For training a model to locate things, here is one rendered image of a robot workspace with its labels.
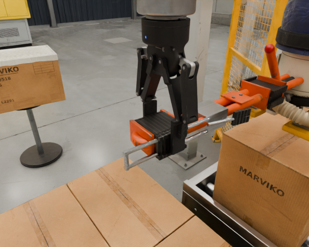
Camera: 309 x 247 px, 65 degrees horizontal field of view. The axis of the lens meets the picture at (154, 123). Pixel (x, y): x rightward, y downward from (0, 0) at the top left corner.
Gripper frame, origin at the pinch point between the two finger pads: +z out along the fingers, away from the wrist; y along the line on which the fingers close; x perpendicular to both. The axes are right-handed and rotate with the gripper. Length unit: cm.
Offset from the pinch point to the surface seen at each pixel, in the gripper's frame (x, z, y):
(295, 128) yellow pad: -43.2, 11.5, -7.1
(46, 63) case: -17, 31, 172
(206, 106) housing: -13.0, -1.0, 0.9
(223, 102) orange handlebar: -19.9, 0.2, 1.7
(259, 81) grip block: -36.7, -1.2, 3.4
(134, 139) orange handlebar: 6.3, 0.1, 0.4
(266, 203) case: -51, 51, -3
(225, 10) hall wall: -881, 72, 709
